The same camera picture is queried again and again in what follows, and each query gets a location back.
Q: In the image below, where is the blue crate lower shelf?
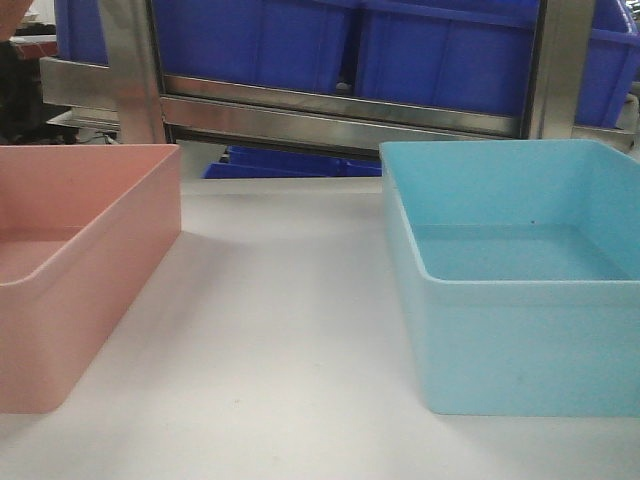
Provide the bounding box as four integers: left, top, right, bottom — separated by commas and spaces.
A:
202, 146, 382, 179

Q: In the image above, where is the blue crate centre right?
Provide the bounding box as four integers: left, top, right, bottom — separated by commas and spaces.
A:
354, 1, 537, 117

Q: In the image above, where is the stainless steel shelf rack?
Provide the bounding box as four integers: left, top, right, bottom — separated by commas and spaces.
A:
40, 1, 639, 157

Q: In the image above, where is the blue crate far left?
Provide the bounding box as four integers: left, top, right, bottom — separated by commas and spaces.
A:
54, 0, 108, 66

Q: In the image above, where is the blue crate centre left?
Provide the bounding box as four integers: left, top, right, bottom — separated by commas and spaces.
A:
153, 1, 359, 94

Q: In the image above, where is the pink plastic box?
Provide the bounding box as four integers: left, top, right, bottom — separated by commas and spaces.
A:
1, 144, 181, 414

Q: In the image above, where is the light blue plastic box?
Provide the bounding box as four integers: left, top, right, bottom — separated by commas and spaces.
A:
380, 140, 639, 417

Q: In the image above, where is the blue crate far right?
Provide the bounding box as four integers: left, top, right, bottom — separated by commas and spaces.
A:
575, 1, 639, 128

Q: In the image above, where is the blue crate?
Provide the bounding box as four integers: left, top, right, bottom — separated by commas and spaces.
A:
575, 1, 639, 128
54, 0, 108, 66
153, 1, 359, 94
354, 1, 537, 117

